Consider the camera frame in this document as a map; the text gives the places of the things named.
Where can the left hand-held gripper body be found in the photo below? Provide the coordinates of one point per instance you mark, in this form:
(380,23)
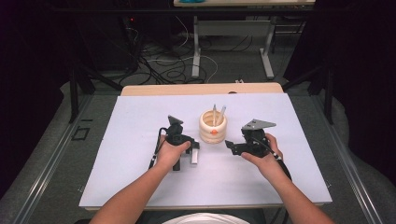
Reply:
(175,133)

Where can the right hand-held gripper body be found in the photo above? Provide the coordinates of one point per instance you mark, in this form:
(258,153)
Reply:
(257,143)

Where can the cream ribbed pen holder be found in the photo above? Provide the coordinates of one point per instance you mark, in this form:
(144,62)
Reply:
(212,137)

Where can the clear pen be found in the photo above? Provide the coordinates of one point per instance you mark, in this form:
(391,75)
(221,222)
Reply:
(221,113)

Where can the white pen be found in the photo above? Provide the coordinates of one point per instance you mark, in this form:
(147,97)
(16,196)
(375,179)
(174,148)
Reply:
(214,113)

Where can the person's left hand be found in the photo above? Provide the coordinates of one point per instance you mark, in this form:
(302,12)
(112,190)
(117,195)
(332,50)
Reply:
(169,154)

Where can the person's right hand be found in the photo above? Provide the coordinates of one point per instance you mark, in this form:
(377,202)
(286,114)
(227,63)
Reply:
(269,166)

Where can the white table mat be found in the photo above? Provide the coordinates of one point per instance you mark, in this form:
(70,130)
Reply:
(218,183)

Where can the wooden table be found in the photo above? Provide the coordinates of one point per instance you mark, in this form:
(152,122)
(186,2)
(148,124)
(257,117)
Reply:
(186,89)

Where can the person's white shirt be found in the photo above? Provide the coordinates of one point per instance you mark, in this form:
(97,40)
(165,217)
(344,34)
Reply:
(205,218)

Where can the black metal stand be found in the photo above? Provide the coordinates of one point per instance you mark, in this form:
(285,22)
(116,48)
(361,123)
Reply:
(74,93)
(328,90)

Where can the black equipment with red light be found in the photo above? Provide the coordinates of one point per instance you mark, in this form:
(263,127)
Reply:
(109,43)

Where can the white desk with metal legs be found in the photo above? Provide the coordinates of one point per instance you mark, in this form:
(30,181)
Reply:
(233,28)

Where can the teal object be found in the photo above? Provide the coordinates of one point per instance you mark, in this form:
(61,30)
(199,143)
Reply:
(187,1)

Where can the grey floor rail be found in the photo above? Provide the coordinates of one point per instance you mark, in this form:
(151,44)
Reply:
(351,174)
(46,174)

